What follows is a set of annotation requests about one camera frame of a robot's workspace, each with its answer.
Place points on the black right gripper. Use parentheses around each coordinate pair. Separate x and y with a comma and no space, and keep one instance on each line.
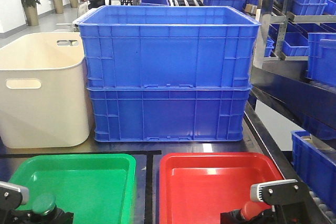
(289,200)

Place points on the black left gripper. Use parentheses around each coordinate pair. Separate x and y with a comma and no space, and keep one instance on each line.
(13,196)

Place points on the green round push button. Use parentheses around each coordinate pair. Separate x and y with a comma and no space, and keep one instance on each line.
(44,204)

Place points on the red round push button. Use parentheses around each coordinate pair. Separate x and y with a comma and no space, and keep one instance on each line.
(252,209)

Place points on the blue bin lower right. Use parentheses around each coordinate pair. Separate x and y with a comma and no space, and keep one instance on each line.
(315,166)

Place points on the green plastic tray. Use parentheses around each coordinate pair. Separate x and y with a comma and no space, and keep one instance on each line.
(97,188)

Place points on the white plastic basket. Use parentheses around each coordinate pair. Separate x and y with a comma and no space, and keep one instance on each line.
(44,99)

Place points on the red plastic tray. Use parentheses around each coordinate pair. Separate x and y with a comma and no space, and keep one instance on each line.
(198,187)

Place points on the lower stacked blue crate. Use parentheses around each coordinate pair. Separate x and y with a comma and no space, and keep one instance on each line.
(168,115)

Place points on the stacked blue crate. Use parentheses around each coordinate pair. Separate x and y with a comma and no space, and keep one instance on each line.
(168,115)
(161,47)

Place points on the upper stacked blue crate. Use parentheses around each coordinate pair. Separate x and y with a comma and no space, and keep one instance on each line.
(161,47)

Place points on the potted plant gold planter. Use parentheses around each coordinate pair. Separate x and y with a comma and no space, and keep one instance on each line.
(30,9)

